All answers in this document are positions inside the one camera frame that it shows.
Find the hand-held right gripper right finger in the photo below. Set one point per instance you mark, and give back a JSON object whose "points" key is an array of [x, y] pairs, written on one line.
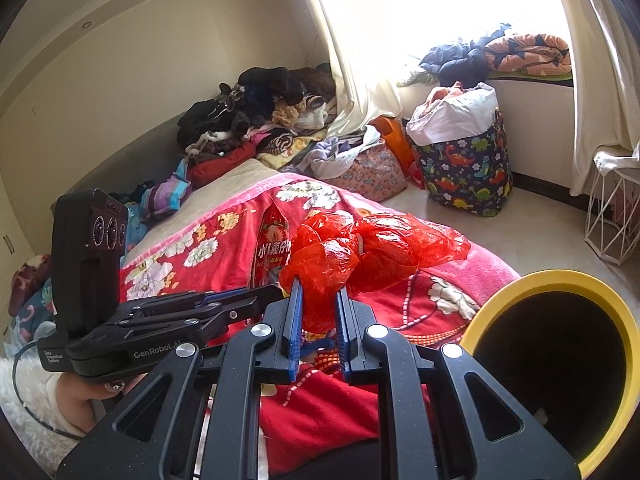
{"points": [[344, 332]]}

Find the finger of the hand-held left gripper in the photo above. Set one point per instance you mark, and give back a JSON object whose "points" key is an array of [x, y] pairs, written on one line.
{"points": [[250, 306], [222, 296]]}

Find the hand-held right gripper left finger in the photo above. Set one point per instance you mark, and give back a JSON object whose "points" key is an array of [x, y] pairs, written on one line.
{"points": [[295, 325]]}

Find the long red snack packet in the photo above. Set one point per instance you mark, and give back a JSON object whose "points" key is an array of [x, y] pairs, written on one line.
{"points": [[270, 250]]}

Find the red plastic bag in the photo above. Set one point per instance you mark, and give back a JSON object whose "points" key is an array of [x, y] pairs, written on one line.
{"points": [[380, 250]]}

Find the yellow trash bin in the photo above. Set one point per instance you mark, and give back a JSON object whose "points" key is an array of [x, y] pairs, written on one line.
{"points": [[550, 360]]}

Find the person's left forearm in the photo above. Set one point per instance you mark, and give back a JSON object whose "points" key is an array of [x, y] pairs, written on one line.
{"points": [[30, 410]]}

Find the person's left hand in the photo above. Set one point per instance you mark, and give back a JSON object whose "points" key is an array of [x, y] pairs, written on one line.
{"points": [[90, 395]]}

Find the flamingo print cloth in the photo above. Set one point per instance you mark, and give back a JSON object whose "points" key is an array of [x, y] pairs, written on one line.
{"points": [[30, 305]]}

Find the red floral blanket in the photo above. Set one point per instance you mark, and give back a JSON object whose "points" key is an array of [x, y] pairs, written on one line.
{"points": [[320, 410]]}

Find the beige bed sheet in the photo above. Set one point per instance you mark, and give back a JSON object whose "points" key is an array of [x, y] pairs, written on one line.
{"points": [[225, 187]]}

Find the purple striped cloth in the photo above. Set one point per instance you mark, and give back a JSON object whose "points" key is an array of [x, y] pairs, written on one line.
{"points": [[165, 192]]}

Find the pink floral bag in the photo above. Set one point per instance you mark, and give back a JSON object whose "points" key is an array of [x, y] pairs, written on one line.
{"points": [[370, 175]]}

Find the lavender white garment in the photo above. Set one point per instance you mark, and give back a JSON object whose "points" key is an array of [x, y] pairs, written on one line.
{"points": [[340, 150]]}

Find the pile of clothes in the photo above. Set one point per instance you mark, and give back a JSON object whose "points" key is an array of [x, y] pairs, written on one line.
{"points": [[260, 105]]}

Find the dinosaur print laundry basket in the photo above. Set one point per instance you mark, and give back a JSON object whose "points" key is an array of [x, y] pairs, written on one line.
{"points": [[460, 175]]}

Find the orange bag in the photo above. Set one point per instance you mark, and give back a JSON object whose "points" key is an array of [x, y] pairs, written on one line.
{"points": [[395, 135]]}

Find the white plastic bag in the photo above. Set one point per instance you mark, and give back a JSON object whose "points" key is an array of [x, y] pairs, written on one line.
{"points": [[460, 115]]}

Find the pink orange cloth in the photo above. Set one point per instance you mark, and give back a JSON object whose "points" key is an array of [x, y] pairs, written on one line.
{"points": [[445, 94]]}

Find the bedding on window sill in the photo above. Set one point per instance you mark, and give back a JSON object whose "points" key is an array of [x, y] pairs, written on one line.
{"points": [[450, 60]]}

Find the cream curtain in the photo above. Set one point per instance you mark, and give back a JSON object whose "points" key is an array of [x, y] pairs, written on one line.
{"points": [[360, 35], [600, 85]]}

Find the orange patterned quilt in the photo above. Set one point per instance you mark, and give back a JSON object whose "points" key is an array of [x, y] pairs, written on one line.
{"points": [[530, 52]]}

